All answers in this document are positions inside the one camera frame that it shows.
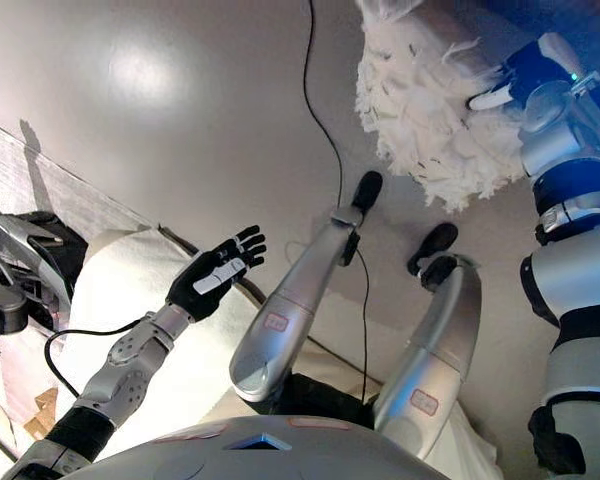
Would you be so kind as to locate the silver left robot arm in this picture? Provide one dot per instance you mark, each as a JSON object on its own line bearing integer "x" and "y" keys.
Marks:
{"x": 125, "y": 365}

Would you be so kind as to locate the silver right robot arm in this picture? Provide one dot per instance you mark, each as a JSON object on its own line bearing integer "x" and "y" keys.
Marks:
{"x": 580, "y": 280}

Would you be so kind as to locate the black left robot foot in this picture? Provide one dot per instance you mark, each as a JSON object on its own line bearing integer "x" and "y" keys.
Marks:
{"x": 367, "y": 190}

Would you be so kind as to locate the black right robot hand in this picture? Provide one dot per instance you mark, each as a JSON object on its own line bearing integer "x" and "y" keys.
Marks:
{"x": 530, "y": 70}

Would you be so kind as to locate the black right robot foot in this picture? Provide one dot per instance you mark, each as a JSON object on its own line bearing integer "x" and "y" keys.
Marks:
{"x": 432, "y": 247}

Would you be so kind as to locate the black metal stand device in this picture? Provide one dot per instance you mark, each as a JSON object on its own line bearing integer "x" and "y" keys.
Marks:
{"x": 15, "y": 295}

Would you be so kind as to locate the black robot foot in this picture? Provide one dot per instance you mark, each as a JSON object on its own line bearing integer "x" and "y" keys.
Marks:
{"x": 367, "y": 190}
{"x": 432, "y": 247}

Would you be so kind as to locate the silver right robot leg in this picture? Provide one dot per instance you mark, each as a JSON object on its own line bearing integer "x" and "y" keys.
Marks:
{"x": 430, "y": 360}

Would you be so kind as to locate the silver robot leg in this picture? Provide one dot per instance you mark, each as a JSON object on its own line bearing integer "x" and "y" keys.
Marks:
{"x": 430, "y": 360}
{"x": 290, "y": 310}

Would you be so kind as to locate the white fringed pillow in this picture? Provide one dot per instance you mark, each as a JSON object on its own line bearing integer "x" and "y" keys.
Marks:
{"x": 420, "y": 110}

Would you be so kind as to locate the grey robot torso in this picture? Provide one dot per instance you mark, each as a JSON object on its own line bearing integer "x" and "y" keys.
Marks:
{"x": 260, "y": 450}

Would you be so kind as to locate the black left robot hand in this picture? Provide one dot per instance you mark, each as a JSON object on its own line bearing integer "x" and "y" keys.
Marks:
{"x": 205, "y": 285}

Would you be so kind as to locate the brown cardboard piece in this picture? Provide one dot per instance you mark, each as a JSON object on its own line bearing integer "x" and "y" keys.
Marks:
{"x": 42, "y": 415}

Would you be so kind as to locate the silver left robot leg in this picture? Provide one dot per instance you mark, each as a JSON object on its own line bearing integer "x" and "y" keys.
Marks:
{"x": 290, "y": 310}

